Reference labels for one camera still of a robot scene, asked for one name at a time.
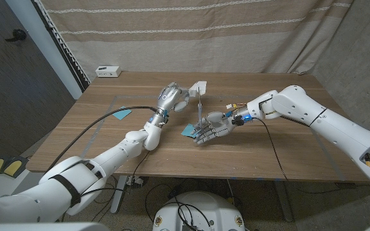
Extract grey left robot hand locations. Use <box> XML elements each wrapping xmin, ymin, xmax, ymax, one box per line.
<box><xmin>155</xmin><ymin>81</ymin><xmax>191</xmax><ymax>117</ymax></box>

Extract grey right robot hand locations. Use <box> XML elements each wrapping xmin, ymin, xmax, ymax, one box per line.
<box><xmin>193</xmin><ymin>110</ymin><xmax>238</xmax><ymax>146</ymax></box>

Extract orange-handled scissors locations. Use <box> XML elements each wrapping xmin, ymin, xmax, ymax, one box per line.
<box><xmin>193</xmin><ymin>86</ymin><xmax>207</xmax><ymax>135</ymax></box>

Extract white tissue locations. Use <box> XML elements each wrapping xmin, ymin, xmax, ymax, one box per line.
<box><xmin>188</xmin><ymin>80</ymin><xmax>208</xmax><ymax>98</ymax></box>

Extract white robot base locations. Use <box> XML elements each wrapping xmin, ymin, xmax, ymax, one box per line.
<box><xmin>152</xmin><ymin>191</ymin><xmax>246</xmax><ymax>231</ymax></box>

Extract blue sticky note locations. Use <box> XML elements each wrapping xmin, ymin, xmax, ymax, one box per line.
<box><xmin>112</xmin><ymin>106</ymin><xmax>133</xmax><ymax>121</ymax></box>
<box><xmin>181</xmin><ymin>123</ymin><xmax>199</xmax><ymax>139</ymax></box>

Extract beige striped curtain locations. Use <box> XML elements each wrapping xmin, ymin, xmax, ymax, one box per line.
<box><xmin>40</xmin><ymin>0</ymin><xmax>355</xmax><ymax>81</ymax></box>

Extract white power strip box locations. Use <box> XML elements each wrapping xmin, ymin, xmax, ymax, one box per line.
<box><xmin>95</xmin><ymin>65</ymin><xmax>122</xmax><ymax>78</ymax></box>

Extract crumpled white paper scrap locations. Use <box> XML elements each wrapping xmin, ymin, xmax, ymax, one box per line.
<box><xmin>126</xmin><ymin>175</ymin><xmax>145</xmax><ymax>189</ymax></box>

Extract metal table leg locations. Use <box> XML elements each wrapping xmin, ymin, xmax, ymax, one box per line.
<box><xmin>110</xmin><ymin>175</ymin><xmax>128</xmax><ymax>214</ymax></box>
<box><xmin>273</xmin><ymin>180</ymin><xmax>294</xmax><ymax>223</ymax></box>

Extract black strip with lace trim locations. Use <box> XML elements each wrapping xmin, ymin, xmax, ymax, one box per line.
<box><xmin>32</xmin><ymin>0</ymin><xmax>92</xmax><ymax>94</ymax></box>

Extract white floor panel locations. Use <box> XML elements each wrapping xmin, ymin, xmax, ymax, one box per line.
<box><xmin>0</xmin><ymin>155</ymin><xmax>62</xmax><ymax>200</ymax></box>

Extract white robot torso edge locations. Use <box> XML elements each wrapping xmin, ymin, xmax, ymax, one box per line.
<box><xmin>0</xmin><ymin>222</ymin><xmax>110</xmax><ymax>231</ymax></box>

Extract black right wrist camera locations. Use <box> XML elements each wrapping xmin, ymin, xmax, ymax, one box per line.
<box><xmin>231</xmin><ymin>114</ymin><xmax>253</xmax><ymax>126</ymax></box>

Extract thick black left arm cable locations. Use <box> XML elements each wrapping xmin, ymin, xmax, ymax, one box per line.
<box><xmin>45</xmin><ymin>105</ymin><xmax>159</xmax><ymax>175</ymax></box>

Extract thin dark right wrist cable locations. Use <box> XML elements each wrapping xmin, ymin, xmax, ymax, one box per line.
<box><xmin>252</xmin><ymin>117</ymin><xmax>370</xmax><ymax>195</ymax></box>

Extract thin dark wrist cable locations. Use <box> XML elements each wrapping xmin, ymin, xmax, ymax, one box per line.
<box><xmin>91</xmin><ymin>150</ymin><xmax>151</xmax><ymax>222</ymax></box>
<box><xmin>252</xmin><ymin>117</ymin><xmax>370</xmax><ymax>195</ymax></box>

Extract thin dark left wrist cable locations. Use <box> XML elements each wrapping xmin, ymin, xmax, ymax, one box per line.
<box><xmin>91</xmin><ymin>150</ymin><xmax>151</xmax><ymax>222</ymax></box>

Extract black cable on base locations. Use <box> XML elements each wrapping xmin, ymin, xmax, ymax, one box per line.
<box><xmin>170</xmin><ymin>201</ymin><xmax>212</xmax><ymax>230</ymax></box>

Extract white door frame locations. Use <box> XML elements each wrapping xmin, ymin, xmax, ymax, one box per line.
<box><xmin>4</xmin><ymin>0</ymin><xmax>84</xmax><ymax>100</ymax></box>

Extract black door handle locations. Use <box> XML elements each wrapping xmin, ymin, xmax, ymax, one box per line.
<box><xmin>4</xmin><ymin>29</ymin><xmax>28</xmax><ymax>42</ymax></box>

